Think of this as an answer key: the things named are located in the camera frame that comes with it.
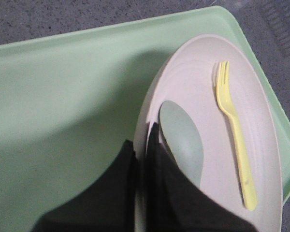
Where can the yellow plastic fork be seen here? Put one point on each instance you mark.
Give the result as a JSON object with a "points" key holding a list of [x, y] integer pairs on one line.
{"points": [[227, 107]]}

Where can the light green rectangular tray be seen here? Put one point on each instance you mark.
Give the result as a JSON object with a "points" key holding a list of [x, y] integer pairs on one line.
{"points": [[68, 102]]}

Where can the sage green spoon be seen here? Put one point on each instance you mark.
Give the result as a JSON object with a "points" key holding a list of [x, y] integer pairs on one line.
{"points": [[183, 140]]}

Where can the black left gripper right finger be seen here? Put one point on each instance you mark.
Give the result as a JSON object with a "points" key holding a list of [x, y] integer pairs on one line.
{"points": [[174, 204]]}

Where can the beige round plate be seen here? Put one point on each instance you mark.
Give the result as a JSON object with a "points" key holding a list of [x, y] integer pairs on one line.
{"points": [[188, 79]]}

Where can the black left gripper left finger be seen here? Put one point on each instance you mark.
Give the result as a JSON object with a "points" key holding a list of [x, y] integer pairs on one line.
{"points": [[108, 205]]}

